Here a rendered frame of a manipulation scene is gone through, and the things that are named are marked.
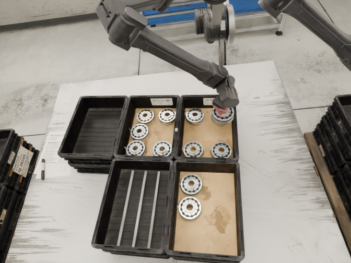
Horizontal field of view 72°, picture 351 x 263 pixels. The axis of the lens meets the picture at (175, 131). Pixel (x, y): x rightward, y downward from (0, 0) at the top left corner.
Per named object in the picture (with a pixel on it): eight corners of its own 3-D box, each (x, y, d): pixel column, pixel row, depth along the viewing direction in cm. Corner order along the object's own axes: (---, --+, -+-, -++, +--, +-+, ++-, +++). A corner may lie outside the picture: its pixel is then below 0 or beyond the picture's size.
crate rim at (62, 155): (81, 98, 145) (80, 95, 143) (129, 97, 141) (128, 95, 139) (58, 157, 124) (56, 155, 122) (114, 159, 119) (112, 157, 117)
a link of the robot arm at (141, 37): (125, 2, 66) (108, 31, 73) (125, 15, 63) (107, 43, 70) (227, 65, 91) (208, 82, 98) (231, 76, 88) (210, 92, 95)
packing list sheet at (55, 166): (46, 132, 160) (46, 132, 160) (80, 129, 159) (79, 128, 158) (32, 179, 142) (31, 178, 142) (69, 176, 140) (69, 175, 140)
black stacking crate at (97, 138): (88, 108, 153) (80, 96, 143) (133, 108, 149) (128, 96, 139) (68, 165, 132) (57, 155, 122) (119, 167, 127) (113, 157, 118)
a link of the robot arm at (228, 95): (219, 63, 88) (202, 77, 94) (224, 86, 82) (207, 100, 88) (240, 76, 95) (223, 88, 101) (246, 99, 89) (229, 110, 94)
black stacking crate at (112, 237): (120, 168, 127) (113, 158, 118) (176, 169, 123) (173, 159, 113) (101, 251, 106) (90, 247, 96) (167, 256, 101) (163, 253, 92)
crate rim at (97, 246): (114, 159, 119) (112, 157, 117) (174, 161, 115) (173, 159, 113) (92, 248, 98) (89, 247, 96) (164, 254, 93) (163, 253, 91)
